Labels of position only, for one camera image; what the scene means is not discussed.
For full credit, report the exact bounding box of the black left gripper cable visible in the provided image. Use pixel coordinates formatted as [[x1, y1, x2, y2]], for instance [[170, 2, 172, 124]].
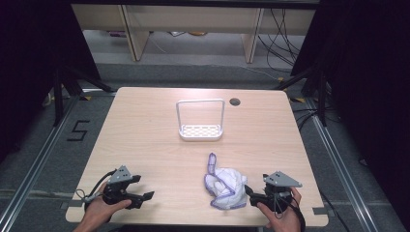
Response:
[[74, 169, 118, 205]]

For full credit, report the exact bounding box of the white cloth with purple trim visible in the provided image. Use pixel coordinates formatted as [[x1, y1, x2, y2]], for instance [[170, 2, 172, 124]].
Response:
[[203, 152, 249, 212]]

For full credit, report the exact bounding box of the person's left hand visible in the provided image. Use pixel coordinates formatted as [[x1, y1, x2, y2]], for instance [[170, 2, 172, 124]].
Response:
[[83, 182, 132, 224]]

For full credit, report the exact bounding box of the grey tape strip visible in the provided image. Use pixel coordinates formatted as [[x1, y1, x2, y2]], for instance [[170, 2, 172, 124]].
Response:
[[311, 207, 331, 217]]

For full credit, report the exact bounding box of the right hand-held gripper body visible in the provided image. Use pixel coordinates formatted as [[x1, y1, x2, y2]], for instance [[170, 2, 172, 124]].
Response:
[[262, 170, 304, 214]]

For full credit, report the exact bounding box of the aluminium floor rail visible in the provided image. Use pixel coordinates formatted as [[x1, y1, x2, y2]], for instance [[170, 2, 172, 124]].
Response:
[[304, 96, 380, 232], [0, 94, 83, 232]]

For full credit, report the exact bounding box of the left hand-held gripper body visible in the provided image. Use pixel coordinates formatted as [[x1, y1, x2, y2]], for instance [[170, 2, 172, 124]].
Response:
[[102, 164, 134, 206]]

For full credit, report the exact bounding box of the black curtain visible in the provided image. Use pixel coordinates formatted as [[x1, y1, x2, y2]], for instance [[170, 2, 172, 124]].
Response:
[[289, 0, 410, 223], [0, 0, 102, 162]]

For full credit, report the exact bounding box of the white rack with handle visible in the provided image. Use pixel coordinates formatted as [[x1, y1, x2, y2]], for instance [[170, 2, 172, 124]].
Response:
[[175, 98, 226, 142]]

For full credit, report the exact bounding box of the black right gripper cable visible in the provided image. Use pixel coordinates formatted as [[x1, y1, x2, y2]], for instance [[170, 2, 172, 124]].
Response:
[[274, 189, 308, 232]]

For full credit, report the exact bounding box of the beige wooden desk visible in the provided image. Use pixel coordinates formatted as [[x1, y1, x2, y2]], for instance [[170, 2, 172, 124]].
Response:
[[71, 3, 317, 64]]

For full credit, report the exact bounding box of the person's right hand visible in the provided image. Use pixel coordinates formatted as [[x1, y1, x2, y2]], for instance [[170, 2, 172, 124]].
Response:
[[257, 187, 304, 232]]

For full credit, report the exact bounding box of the black metal stand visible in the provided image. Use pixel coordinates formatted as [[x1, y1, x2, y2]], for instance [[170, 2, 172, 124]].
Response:
[[274, 63, 331, 128], [51, 63, 115, 128]]

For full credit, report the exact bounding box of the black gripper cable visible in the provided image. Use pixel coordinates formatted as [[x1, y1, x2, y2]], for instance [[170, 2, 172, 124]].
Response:
[[274, 189, 308, 232], [74, 169, 118, 205]]

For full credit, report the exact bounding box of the bundle of black cables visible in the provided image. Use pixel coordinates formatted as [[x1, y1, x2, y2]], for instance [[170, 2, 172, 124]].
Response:
[[256, 8, 308, 73]]

